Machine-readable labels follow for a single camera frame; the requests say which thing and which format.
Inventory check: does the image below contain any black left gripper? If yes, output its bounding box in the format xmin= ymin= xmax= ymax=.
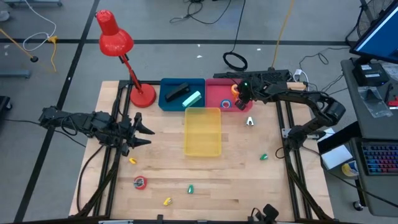
xmin=111 ymin=111 xmax=155 ymax=157

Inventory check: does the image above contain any orange tape roll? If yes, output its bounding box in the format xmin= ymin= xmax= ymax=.
xmin=230 ymin=83 xmax=241 ymax=101

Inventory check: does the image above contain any red tape roll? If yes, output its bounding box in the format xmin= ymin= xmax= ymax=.
xmin=133 ymin=175 xmax=148 ymax=190

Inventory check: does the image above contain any black stapler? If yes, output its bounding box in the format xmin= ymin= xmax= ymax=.
xmin=164 ymin=82 xmax=191 ymax=103

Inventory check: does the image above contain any mint green stapler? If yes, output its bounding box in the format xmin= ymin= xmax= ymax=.
xmin=182 ymin=90 xmax=202 ymax=108

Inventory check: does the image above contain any black perforated bar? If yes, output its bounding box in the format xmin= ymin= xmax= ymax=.
xmin=213 ymin=68 xmax=292 ymax=84

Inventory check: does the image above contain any pink plastic tray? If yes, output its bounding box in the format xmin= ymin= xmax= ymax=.
xmin=204 ymin=78 xmax=252 ymax=113

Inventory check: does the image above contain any white power adapter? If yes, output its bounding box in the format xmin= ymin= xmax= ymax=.
xmin=292 ymin=68 xmax=310 ymax=96

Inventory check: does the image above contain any blue plastic tray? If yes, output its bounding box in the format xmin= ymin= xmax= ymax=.
xmin=157 ymin=77 xmax=206 ymax=112

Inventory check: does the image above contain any yellow plastic tray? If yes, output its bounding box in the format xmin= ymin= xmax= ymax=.
xmin=183 ymin=107 xmax=223 ymax=157

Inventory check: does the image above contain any red desk lamp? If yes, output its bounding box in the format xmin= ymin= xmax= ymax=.
xmin=95 ymin=9 xmax=157 ymax=109

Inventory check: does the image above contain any grey desk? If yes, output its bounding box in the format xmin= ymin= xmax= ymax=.
xmin=340 ymin=57 xmax=398 ymax=141

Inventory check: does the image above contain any white box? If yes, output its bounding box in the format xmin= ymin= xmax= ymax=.
xmin=320 ymin=144 xmax=354 ymax=170

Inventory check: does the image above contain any black boxy device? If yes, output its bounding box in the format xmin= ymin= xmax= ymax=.
xmin=248 ymin=203 xmax=280 ymax=223

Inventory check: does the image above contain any black mini computer box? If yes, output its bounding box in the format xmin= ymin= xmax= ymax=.
xmin=351 ymin=62 xmax=389 ymax=87

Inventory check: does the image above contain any clear plastic bag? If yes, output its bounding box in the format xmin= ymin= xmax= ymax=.
xmin=357 ymin=85 xmax=393 ymax=119

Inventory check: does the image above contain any yellow rod with black foot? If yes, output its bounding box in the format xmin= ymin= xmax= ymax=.
xmin=0 ymin=27 xmax=40 ymax=63

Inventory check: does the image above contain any black floor fan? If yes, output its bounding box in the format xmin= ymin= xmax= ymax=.
xmin=345 ymin=0 xmax=396 ymax=47

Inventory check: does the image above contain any computer monitor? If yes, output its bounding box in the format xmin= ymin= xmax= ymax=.
xmin=349 ymin=0 xmax=398 ymax=65

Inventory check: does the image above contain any black floor object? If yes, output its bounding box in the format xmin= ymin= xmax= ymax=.
xmin=0 ymin=95 xmax=13 ymax=119

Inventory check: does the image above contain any grey stand foot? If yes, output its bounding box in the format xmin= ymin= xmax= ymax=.
xmin=0 ymin=68 xmax=32 ymax=79
xmin=2 ymin=0 xmax=63 ymax=9

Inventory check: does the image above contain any backlit keyboard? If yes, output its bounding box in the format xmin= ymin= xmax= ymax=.
xmin=360 ymin=141 xmax=398 ymax=177

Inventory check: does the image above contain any grey cart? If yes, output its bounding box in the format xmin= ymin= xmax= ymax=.
xmin=317 ymin=121 xmax=398 ymax=218

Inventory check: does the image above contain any coiled black cable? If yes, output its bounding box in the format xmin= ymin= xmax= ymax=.
xmin=222 ymin=0 xmax=249 ymax=72

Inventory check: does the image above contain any black aluminium table frame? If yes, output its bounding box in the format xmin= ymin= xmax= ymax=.
xmin=70 ymin=79 xmax=335 ymax=224

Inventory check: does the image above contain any yellow floor cable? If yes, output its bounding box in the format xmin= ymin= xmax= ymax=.
xmin=271 ymin=0 xmax=295 ymax=70

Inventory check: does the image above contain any black floor cable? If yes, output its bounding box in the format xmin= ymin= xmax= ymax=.
xmin=169 ymin=0 xmax=233 ymax=25

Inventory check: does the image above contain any yellow plug cable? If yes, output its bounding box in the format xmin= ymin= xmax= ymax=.
xmin=46 ymin=35 xmax=59 ymax=74

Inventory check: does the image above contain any white floor cable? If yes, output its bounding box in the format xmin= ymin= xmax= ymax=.
xmin=22 ymin=0 xmax=57 ymax=52

